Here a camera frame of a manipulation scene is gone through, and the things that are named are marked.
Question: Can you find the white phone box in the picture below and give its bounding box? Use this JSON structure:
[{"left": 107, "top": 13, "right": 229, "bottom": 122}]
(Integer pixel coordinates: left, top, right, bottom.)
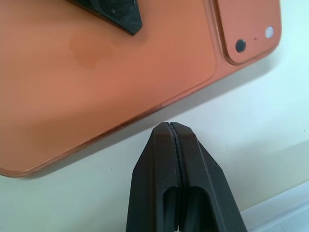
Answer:
[{"left": 0, "top": 41, "right": 309, "bottom": 232}]

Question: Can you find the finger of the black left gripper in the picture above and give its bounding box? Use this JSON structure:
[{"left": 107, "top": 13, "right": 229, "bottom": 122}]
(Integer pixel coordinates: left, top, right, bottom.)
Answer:
[{"left": 65, "top": 0, "right": 143, "bottom": 37}]

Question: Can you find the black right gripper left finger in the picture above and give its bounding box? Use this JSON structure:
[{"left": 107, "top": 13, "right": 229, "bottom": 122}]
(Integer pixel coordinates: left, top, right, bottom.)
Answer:
[{"left": 126, "top": 122, "right": 181, "bottom": 232}]

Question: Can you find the orange smartphone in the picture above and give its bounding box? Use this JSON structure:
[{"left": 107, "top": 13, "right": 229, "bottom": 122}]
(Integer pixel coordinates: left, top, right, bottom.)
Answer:
[{"left": 0, "top": 0, "right": 282, "bottom": 178}]

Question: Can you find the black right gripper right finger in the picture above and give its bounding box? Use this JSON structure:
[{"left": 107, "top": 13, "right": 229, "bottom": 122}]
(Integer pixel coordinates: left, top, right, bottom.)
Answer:
[{"left": 169, "top": 122, "right": 249, "bottom": 232}]

